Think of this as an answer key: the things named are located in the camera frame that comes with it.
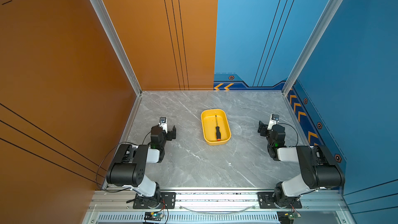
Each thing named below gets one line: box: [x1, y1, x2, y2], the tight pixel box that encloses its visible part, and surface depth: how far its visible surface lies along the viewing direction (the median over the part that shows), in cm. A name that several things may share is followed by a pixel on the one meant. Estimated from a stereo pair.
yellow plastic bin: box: [201, 108, 232, 146], surface depth 101 cm
